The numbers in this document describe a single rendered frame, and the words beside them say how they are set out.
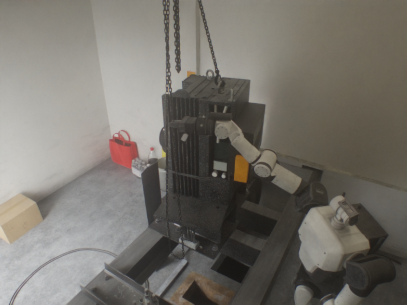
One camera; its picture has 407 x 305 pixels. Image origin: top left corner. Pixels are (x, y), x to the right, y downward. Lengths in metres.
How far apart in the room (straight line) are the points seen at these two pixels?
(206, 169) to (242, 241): 0.58
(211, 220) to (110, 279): 0.71
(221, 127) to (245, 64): 1.55
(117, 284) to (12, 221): 1.73
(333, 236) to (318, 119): 1.60
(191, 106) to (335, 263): 1.08
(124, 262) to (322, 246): 1.23
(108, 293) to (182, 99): 1.20
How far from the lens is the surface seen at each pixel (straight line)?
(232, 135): 1.37
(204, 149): 1.74
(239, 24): 2.73
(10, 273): 3.17
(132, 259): 1.98
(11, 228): 3.36
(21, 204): 3.45
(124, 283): 1.86
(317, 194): 1.39
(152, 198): 2.23
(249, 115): 1.74
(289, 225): 2.22
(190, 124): 1.32
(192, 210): 1.90
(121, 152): 3.97
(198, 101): 1.65
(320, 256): 1.29
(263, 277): 1.88
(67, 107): 3.70
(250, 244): 2.03
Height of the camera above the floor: 2.17
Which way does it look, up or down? 31 degrees down
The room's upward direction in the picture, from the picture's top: straight up
